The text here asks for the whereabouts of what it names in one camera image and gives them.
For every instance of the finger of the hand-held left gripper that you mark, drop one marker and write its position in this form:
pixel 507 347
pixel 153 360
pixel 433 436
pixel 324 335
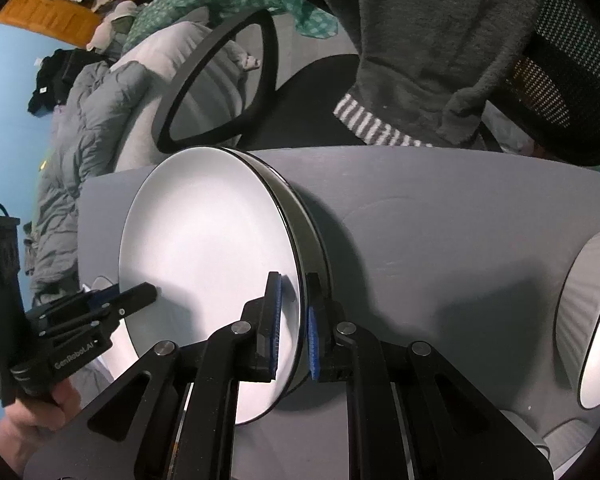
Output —
pixel 102 297
pixel 137 296

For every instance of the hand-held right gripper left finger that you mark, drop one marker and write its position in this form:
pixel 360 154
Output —
pixel 275 320

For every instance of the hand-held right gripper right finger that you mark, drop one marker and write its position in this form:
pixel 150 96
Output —
pixel 314 345

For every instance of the grey ribbed bowl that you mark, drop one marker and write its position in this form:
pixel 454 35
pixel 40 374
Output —
pixel 580 310

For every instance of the person's left hand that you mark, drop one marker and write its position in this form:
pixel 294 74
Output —
pixel 25 422

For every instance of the grey puffer duvet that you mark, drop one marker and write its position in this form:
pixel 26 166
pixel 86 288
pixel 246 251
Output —
pixel 80 135

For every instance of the black clothes pile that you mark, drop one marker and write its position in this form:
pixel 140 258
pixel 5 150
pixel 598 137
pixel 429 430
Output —
pixel 55 80

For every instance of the black office chair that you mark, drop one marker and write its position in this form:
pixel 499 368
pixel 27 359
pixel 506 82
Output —
pixel 320 90

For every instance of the light grey pillow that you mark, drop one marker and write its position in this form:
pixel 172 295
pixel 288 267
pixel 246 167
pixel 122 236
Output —
pixel 175 45

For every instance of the white plush toy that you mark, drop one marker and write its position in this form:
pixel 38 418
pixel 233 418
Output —
pixel 110 22

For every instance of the orange wooden shelf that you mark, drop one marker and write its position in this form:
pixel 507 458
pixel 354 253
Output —
pixel 45 10

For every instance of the dark grey fuzzy garment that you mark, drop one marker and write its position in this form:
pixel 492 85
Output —
pixel 420 35

